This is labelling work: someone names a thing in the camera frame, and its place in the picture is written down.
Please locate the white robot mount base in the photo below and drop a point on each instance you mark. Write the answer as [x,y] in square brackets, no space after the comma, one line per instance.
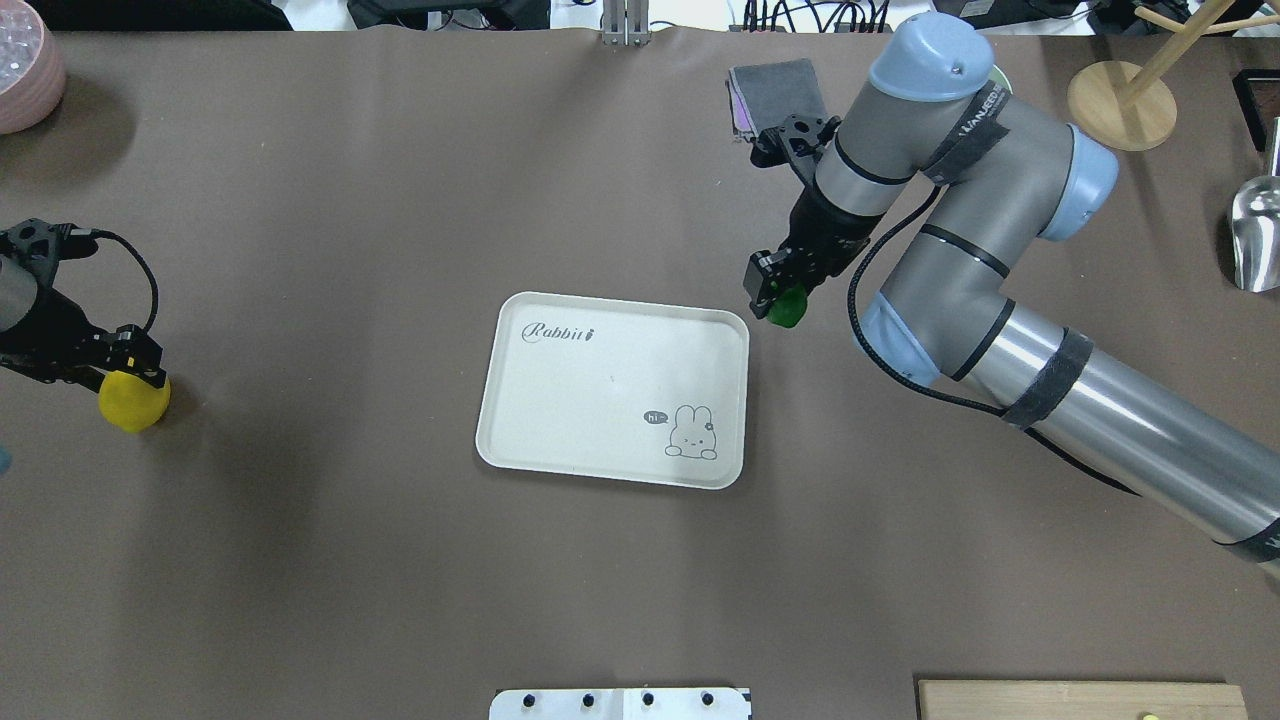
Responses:
[623,703]

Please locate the purple folded cloth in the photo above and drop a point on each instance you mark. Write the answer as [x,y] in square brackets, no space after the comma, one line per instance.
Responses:
[742,127]

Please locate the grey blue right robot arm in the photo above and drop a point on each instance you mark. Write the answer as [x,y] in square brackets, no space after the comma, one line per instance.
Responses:
[928,192]

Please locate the metal scoop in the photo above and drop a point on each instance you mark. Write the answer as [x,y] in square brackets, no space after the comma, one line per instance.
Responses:
[1254,224]

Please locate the grey folded cloth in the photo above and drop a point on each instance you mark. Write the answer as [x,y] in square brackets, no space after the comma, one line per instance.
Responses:
[774,91]

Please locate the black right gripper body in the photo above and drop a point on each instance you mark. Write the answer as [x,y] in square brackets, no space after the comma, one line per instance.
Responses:
[828,231]

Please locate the metal bracket at edge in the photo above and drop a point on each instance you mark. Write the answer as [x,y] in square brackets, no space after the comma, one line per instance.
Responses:
[625,23]

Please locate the pink ribbed bowl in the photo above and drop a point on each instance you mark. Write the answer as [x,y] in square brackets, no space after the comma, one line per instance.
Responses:
[33,74]

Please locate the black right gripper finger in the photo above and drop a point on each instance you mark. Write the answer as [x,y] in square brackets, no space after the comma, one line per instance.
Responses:
[765,283]

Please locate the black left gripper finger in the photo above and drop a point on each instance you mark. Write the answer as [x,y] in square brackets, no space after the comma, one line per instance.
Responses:
[131,350]

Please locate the cream rabbit print tray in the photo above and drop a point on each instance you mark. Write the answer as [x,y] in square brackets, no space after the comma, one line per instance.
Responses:
[616,389]

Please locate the wooden stand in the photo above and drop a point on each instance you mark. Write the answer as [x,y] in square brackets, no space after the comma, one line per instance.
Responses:
[1127,106]

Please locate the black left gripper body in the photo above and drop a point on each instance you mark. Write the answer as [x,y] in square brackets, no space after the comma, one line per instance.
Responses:
[42,335]

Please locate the green lime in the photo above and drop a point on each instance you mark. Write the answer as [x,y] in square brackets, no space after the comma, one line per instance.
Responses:
[788,308]

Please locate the wooden cutting board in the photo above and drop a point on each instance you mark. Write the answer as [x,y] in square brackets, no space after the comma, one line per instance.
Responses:
[1021,699]

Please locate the yellow lemon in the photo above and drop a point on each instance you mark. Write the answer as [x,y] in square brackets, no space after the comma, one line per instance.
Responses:
[131,404]

